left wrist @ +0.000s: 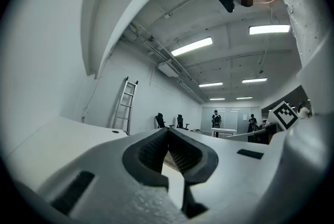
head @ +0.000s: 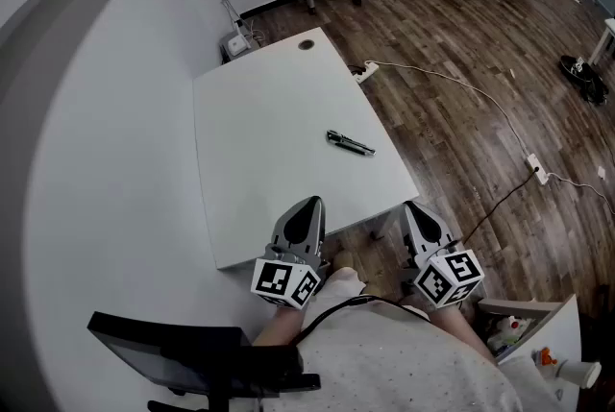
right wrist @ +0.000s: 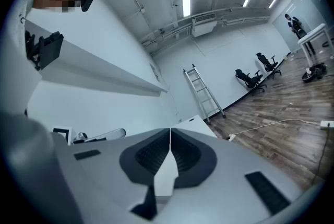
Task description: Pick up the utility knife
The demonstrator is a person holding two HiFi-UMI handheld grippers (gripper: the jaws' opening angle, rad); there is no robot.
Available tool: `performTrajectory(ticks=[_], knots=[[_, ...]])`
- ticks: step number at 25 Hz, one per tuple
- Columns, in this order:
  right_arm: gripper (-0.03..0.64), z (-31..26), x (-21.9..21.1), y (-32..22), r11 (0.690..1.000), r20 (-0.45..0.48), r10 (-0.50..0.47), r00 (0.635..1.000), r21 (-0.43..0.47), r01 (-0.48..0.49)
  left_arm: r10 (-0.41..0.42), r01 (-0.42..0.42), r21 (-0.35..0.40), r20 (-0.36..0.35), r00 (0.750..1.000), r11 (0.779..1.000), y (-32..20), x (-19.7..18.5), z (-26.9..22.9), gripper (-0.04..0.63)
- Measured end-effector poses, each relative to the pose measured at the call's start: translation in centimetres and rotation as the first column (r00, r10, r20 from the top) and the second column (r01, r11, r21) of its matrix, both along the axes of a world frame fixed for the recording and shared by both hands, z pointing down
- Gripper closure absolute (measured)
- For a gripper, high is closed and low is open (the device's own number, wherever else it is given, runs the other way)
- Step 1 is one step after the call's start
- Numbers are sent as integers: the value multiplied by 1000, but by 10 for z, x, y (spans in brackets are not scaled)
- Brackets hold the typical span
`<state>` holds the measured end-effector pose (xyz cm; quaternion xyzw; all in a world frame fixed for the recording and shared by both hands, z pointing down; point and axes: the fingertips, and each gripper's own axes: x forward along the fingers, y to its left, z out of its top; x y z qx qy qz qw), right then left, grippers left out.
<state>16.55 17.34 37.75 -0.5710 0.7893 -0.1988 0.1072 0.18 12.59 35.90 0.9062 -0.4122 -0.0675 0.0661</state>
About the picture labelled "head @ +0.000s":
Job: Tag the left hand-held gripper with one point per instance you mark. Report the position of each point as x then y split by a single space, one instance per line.
283 280

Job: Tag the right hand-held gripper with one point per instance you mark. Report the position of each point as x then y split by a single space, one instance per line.
449 278

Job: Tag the black folding knife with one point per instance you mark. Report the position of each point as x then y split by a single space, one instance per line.
347 141

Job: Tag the person's left forearm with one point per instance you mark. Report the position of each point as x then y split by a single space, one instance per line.
278 326

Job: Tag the person's right forearm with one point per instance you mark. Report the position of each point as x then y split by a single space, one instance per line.
461 328

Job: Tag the person's beige shoe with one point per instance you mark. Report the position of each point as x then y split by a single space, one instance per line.
344 258

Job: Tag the white bottle with red cap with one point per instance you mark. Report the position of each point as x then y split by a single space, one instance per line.
510 327

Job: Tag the white power strip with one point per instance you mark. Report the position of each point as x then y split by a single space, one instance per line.
366 70
538 169

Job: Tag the person's white speckled shirt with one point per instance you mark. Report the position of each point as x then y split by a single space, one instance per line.
399 362

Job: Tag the white open cabinet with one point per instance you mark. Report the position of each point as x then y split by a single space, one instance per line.
543 333

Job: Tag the small orange item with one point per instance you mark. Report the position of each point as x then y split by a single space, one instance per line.
547 356

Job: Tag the black monitor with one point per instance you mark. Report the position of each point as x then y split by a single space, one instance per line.
163 352

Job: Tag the white router box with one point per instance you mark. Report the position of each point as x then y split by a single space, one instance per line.
235 45

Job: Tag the white paper cup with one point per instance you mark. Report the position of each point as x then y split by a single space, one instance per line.
579 374

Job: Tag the white stool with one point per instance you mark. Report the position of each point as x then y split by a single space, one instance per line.
606 40

